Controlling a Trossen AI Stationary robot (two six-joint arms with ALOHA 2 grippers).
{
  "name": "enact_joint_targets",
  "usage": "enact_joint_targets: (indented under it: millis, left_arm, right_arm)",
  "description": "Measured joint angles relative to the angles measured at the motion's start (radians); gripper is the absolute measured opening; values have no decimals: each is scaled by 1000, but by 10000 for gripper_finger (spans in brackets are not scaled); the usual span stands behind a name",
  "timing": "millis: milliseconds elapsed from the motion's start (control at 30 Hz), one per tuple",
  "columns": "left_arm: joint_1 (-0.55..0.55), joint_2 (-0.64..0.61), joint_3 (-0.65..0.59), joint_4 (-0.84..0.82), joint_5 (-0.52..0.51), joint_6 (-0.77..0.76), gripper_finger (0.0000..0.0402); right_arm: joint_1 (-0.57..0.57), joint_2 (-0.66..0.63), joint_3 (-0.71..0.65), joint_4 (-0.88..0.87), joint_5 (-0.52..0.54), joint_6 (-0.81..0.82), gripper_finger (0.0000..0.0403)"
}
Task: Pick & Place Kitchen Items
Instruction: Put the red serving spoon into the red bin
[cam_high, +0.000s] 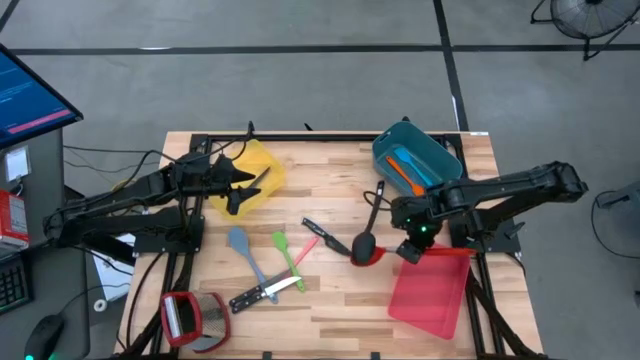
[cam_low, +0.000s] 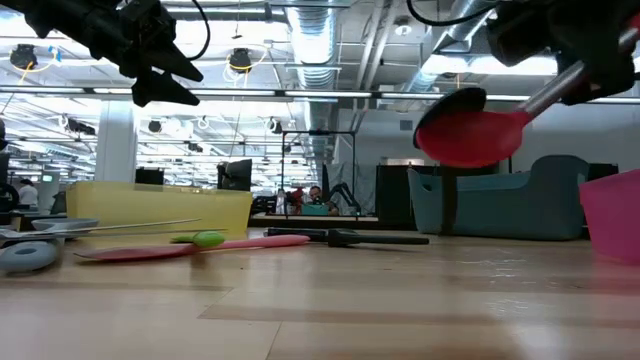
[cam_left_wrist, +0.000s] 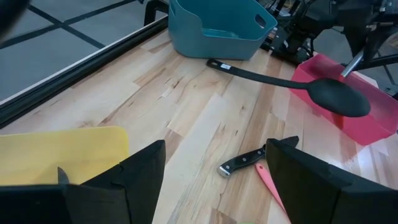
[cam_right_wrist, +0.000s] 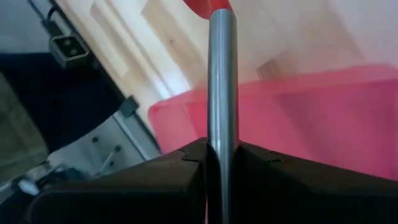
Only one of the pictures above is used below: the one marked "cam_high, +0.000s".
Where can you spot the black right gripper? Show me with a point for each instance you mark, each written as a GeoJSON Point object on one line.
{"type": "Point", "coordinates": [417, 217]}

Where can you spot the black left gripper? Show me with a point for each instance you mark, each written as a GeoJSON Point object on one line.
{"type": "Point", "coordinates": [200, 175]}

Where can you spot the black kitchen knife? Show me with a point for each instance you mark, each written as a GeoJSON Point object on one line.
{"type": "Point", "coordinates": [325, 236]}
{"type": "Point", "coordinates": [259, 177]}

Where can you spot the red spoon with metal shaft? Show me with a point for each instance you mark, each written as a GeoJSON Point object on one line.
{"type": "Point", "coordinates": [450, 251]}

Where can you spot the black plastic spoon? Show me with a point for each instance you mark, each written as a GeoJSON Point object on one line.
{"type": "Point", "coordinates": [364, 245]}

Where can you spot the grey-blue silicone spoon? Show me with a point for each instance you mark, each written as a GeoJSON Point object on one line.
{"type": "Point", "coordinates": [240, 241]}

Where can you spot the green silicone spatula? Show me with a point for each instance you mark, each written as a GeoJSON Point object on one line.
{"type": "Point", "coordinates": [281, 242]}

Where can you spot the orange silicone spatula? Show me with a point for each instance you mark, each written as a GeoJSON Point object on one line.
{"type": "Point", "coordinates": [402, 175]}

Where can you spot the pink silicone spatula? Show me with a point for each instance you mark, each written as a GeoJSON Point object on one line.
{"type": "Point", "coordinates": [307, 250]}

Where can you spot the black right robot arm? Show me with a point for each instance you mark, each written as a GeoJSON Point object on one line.
{"type": "Point", "coordinates": [515, 190]}

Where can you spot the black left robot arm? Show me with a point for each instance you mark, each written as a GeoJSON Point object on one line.
{"type": "Point", "coordinates": [115, 205]}

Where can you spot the yellow plastic bin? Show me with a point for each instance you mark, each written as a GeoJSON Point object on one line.
{"type": "Point", "coordinates": [265, 160]}

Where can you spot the red translucent plastic bin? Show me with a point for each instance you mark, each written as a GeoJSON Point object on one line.
{"type": "Point", "coordinates": [430, 295]}

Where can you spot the teal plastic bin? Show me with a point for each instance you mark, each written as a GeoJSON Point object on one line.
{"type": "Point", "coordinates": [435, 150]}

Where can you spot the red framed grater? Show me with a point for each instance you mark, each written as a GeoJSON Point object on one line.
{"type": "Point", "coordinates": [185, 320]}

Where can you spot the white paper sheet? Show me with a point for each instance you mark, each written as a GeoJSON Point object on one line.
{"type": "Point", "coordinates": [112, 275]}

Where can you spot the white tape roll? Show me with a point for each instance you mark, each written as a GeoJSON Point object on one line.
{"type": "Point", "coordinates": [100, 305]}

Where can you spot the grey desk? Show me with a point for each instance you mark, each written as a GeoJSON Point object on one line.
{"type": "Point", "coordinates": [45, 280]}

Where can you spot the white card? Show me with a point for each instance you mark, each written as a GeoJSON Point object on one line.
{"type": "Point", "coordinates": [17, 163]}

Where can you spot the computer monitor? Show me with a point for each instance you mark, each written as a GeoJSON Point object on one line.
{"type": "Point", "coordinates": [30, 100]}

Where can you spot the red box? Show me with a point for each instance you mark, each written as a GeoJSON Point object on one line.
{"type": "Point", "coordinates": [12, 220]}

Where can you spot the black computer mouse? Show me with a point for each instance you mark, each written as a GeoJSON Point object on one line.
{"type": "Point", "coordinates": [44, 337]}

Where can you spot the black keyboard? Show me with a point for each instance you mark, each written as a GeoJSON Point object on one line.
{"type": "Point", "coordinates": [12, 285]}

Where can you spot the black floor fan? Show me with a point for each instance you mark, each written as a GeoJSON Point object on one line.
{"type": "Point", "coordinates": [592, 17]}

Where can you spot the black aluminium table frame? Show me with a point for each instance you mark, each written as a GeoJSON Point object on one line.
{"type": "Point", "coordinates": [325, 136]}

